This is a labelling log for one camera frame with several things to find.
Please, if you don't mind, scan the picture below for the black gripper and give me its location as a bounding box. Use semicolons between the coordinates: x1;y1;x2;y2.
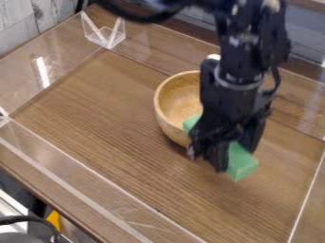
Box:
187;58;272;173

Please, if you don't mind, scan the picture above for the yellow label on device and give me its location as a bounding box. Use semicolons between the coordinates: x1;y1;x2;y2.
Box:
45;210;62;232

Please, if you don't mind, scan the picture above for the light brown wooden bowl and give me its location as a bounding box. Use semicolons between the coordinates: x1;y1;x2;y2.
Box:
153;70;201;147

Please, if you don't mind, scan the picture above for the clear acrylic corner bracket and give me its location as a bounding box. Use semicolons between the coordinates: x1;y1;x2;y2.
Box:
80;12;125;49

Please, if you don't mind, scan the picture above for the black cable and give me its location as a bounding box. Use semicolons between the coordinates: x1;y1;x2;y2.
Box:
0;215;62;243

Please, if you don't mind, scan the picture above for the green rectangular block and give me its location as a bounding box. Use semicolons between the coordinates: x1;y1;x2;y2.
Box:
183;115;259;181

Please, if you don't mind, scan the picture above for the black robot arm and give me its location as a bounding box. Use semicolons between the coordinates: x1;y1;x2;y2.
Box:
93;0;290;172

